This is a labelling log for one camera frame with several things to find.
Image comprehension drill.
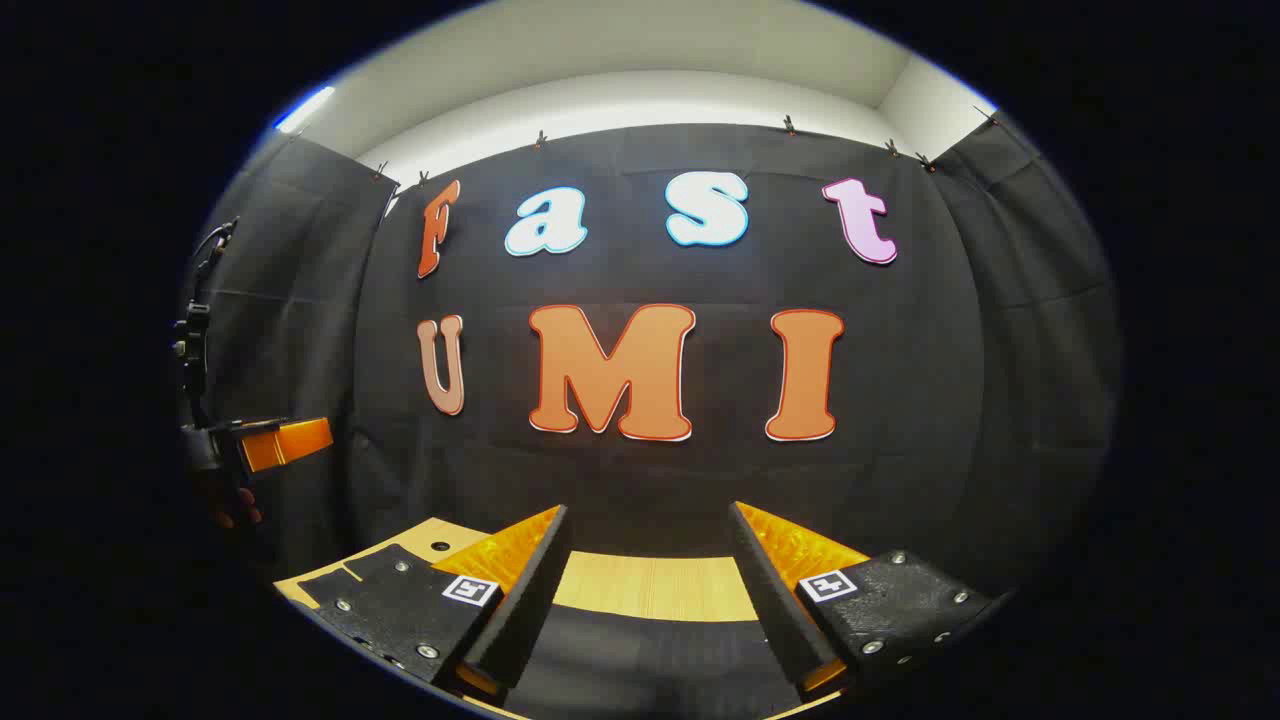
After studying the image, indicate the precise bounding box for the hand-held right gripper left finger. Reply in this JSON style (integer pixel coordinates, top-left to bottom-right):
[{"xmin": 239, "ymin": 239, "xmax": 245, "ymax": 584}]
[{"xmin": 296, "ymin": 503, "xmax": 576, "ymax": 706}]

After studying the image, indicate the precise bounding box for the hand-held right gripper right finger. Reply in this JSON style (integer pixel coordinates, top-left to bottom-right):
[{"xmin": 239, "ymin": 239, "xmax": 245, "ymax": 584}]
[{"xmin": 727, "ymin": 500, "xmax": 1006, "ymax": 701}]

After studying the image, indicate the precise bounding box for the black backdrop cloth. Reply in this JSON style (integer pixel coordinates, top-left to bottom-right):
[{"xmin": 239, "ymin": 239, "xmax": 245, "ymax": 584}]
[{"xmin": 178, "ymin": 108, "xmax": 1121, "ymax": 621}]

